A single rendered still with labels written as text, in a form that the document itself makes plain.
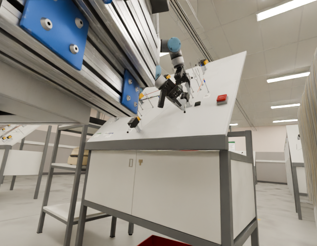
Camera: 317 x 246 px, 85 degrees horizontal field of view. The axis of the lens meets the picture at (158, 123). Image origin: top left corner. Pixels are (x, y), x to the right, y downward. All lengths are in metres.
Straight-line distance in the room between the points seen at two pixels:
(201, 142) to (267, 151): 11.28
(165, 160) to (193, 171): 0.18
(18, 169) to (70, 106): 3.35
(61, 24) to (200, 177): 0.81
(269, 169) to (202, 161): 11.19
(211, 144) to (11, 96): 0.74
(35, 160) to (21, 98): 3.48
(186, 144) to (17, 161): 3.18
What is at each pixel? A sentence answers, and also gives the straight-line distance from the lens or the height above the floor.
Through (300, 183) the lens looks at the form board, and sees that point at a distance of 3.73.
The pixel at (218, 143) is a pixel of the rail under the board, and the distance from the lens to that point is 0.84.
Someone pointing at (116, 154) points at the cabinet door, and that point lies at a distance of 1.33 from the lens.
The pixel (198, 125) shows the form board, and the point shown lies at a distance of 0.96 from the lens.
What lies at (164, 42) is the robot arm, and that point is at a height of 1.40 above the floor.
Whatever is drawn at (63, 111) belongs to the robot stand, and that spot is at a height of 0.81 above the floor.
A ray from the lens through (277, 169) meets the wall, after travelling 12.04.
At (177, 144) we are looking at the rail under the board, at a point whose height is 0.83.
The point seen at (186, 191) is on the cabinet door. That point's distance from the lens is 0.95.
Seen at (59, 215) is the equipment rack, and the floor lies 0.23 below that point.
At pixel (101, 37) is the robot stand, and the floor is 0.94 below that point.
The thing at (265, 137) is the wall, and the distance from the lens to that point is 12.21.
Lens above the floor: 0.72
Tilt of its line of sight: 13 degrees up
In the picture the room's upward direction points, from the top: 3 degrees clockwise
